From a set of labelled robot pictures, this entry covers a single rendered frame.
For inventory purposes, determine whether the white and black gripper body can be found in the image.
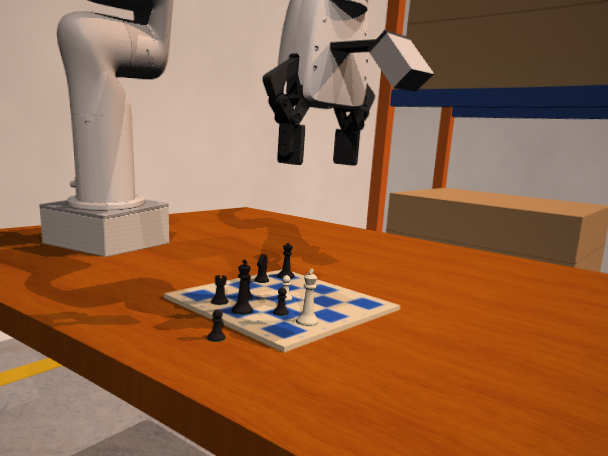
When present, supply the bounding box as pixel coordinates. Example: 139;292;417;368
278;0;368;110

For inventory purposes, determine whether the white pawn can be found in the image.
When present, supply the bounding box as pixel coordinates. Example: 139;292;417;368
282;275;292;301

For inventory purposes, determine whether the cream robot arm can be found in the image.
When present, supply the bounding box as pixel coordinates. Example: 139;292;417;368
57;0;434;210

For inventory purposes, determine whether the blue and cream chessboard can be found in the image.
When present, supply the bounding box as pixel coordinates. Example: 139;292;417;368
164;270;400;352

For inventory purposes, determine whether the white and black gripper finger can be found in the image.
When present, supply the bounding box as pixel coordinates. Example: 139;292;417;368
333;84;375;166
262;54;311;165

